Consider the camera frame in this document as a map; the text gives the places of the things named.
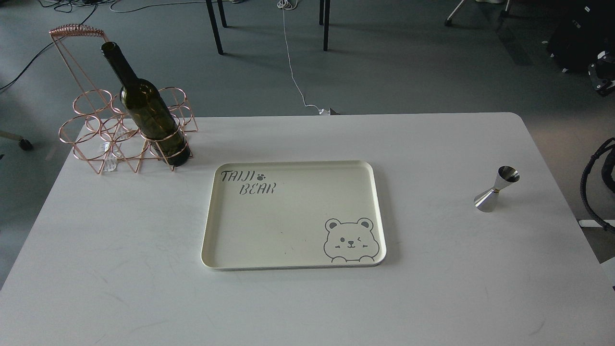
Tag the black case on floor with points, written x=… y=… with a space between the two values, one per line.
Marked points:
x=586 y=30

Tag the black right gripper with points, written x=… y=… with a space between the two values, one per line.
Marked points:
x=602 y=73

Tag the dark green wine bottle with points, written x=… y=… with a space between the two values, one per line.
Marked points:
x=147 y=109

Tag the black table leg right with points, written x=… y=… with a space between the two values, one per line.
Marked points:
x=324 y=21

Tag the black caster wheel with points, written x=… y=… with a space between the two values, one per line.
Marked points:
x=25 y=145

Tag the black table leg left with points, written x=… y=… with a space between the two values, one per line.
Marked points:
x=214 y=22

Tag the rose gold wire bottle rack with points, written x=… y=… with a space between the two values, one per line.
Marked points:
x=102 y=133

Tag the steel double jigger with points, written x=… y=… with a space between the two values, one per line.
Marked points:
x=488 y=200

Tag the black table leg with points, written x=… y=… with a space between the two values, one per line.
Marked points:
x=214 y=22
x=324 y=21

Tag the cream bear serving tray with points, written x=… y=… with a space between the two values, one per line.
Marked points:
x=293 y=215

